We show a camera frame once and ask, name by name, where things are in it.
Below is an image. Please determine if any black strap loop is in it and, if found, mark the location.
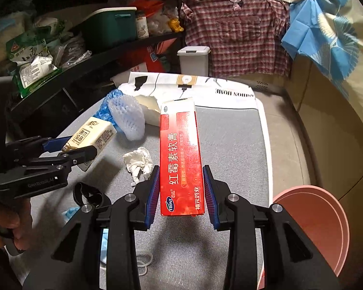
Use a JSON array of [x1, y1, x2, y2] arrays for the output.
[[72, 181, 112, 210]]

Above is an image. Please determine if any red packaging bag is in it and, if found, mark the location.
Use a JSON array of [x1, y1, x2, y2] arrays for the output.
[[121, 39, 176, 73]]

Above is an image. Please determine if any red plaid shirt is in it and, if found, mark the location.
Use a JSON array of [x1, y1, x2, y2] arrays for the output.
[[180, 0, 291, 77]]

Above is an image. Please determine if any pink plastic basin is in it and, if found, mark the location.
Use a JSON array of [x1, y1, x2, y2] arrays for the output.
[[268, 185, 350, 275]]

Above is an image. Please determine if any grey ironing board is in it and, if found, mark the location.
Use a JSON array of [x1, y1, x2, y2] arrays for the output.
[[19, 76, 272, 289]]

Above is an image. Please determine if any white rubber band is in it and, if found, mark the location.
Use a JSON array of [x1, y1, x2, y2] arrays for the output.
[[136, 250, 153, 276]]

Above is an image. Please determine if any blue plastic wrap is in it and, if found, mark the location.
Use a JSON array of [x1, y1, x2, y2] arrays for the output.
[[94, 89, 123, 132]]

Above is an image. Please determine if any blue cream patterned cloth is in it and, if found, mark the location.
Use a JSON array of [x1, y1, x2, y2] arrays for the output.
[[281, 0, 363, 111]]

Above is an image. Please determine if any yellow toy figure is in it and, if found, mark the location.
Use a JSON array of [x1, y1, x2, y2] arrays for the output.
[[168, 18, 184, 33]]

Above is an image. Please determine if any torn white paper cup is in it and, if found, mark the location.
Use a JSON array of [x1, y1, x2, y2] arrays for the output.
[[136, 95, 160, 127]]

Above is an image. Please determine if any white pedal trash bin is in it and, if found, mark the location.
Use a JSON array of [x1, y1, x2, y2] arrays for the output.
[[177, 46, 210, 77]]

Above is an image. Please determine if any cream yellow carton box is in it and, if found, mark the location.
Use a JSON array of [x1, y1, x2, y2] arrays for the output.
[[62, 116, 117, 158]]

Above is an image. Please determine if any green storage box white lid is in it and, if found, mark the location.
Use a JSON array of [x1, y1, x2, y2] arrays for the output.
[[80, 7, 137, 48]]

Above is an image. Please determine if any person's left hand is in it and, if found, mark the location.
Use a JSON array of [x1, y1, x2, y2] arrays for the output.
[[0, 198, 32, 250]]

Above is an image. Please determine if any red white ointment box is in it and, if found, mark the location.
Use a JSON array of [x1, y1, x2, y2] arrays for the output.
[[159, 98, 205, 216]]

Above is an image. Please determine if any white label jar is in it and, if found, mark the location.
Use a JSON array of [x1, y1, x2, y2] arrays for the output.
[[136, 12, 149, 39]]

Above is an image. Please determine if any crumpled white tissue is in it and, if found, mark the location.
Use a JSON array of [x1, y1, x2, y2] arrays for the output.
[[123, 147, 154, 187]]

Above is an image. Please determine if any black metal shelf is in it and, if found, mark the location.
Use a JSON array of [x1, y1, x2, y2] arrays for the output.
[[0, 0, 181, 136]]

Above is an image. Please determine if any green snack bag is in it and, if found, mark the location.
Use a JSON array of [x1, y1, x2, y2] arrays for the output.
[[6, 26, 61, 98]]

